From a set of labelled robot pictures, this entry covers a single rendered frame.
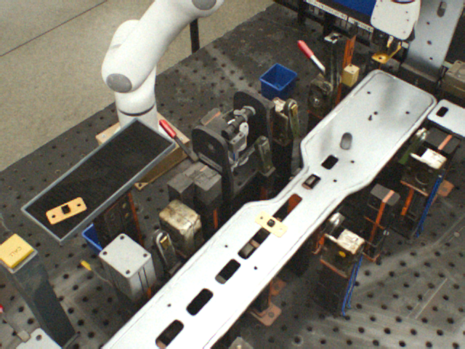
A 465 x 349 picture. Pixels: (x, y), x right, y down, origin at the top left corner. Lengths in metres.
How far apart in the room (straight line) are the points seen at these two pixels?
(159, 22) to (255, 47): 0.92
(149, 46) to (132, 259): 0.57
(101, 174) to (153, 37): 0.39
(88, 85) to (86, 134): 1.23
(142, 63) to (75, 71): 1.86
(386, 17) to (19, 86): 2.38
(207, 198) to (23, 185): 0.78
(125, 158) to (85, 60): 2.10
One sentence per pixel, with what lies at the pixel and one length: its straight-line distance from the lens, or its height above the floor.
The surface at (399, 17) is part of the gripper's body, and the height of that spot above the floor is 1.39.
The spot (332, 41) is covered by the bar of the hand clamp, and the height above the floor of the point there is 1.21.
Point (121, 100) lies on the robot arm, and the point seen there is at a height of 1.02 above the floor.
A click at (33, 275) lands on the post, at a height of 1.08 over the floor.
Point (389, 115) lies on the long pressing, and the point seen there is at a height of 1.00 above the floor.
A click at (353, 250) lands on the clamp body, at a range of 1.49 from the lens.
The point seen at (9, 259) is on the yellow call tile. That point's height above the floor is 1.16.
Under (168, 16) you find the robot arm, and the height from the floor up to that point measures 1.34.
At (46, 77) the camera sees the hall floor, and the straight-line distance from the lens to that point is 3.53.
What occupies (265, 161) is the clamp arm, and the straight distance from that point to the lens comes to 1.63.
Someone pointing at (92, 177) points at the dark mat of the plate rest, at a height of 1.16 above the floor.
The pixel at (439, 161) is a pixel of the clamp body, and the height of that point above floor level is 1.04.
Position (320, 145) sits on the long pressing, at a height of 1.00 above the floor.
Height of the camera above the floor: 2.30
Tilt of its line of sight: 52 degrees down
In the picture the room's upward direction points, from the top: 1 degrees counter-clockwise
